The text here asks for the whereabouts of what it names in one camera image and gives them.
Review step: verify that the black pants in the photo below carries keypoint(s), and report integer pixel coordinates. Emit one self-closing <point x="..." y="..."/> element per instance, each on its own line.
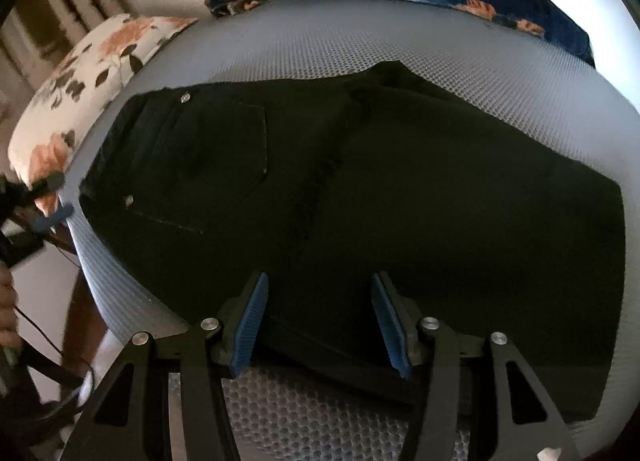
<point x="375" y="201"/>

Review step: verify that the grey mesh mattress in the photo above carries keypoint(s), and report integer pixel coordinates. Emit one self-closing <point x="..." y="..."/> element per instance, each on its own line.
<point x="475" y="66"/>

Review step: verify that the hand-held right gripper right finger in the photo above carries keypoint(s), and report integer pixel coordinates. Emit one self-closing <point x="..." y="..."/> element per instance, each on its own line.
<point x="392" y="326"/>

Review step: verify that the wooden bed frame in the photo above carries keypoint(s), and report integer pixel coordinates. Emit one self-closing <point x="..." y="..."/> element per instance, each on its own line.
<point x="82" y="321"/>

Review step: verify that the person's left hand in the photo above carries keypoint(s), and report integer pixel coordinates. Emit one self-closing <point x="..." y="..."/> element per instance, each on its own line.
<point x="7" y="311"/>

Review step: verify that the white floral pillow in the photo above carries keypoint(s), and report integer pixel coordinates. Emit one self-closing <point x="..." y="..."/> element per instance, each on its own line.
<point x="95" y="71"/>

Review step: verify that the striped curtain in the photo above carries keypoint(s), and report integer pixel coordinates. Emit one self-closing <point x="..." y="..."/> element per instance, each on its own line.
<point x="55" y="6"/>

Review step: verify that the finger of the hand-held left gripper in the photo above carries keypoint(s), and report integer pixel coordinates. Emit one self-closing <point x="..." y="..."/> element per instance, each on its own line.
<point x="47" y="184"/>
<point x="55" y="218"/>

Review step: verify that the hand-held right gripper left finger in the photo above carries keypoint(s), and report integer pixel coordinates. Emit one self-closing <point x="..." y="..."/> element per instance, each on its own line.
<point x="250" y="326"/>

